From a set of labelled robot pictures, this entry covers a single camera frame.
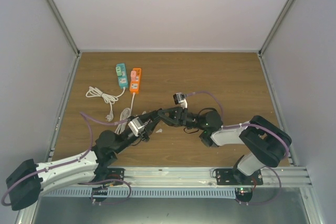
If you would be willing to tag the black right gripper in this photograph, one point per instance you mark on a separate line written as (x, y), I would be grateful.
(177, 116)

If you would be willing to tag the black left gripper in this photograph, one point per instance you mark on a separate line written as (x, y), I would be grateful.
(148, 127)

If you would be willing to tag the pink plug adapter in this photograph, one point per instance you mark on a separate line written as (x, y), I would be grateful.
(133, 75)

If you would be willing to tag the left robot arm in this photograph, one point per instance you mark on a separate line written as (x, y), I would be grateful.
(31, 180)

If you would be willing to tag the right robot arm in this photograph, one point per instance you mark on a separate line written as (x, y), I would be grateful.
(267, 144)

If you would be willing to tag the orange power strip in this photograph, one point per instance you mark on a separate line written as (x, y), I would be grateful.
(135, 85)

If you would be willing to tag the teal power strip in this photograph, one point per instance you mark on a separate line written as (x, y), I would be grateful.
(123, 80)

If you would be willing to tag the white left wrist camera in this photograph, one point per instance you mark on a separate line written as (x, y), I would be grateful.
(136, 126)

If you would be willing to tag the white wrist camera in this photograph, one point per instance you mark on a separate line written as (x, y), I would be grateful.
(136, 126)
(180, 99)

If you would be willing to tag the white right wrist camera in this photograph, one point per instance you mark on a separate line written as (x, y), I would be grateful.
(180, 99)

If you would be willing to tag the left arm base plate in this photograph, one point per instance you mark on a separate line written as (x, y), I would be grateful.
(109, 173)

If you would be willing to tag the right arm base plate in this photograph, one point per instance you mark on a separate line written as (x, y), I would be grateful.
(230, 176)

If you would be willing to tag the slotted cable duct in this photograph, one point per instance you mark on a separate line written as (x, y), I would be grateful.
(122, 192)

